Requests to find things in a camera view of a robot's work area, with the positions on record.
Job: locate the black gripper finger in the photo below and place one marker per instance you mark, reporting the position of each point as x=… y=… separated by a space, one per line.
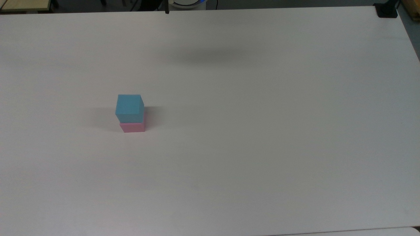
x=166 y=7

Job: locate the blue foam cube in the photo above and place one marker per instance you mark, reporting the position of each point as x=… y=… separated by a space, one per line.
x=129 y=108

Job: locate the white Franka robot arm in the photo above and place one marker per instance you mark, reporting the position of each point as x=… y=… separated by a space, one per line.
x=187 y=4

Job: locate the pink foam cube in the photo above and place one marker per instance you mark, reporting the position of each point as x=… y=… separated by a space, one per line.
x=133 y=128

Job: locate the light wooden table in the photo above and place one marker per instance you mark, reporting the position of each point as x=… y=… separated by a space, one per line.
x=23 y=5

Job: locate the wooden board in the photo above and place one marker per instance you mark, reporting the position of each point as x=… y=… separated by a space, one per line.
x=414 y=8

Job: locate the black table clamp mount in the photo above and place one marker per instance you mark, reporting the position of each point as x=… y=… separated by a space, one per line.
x=386 y=11

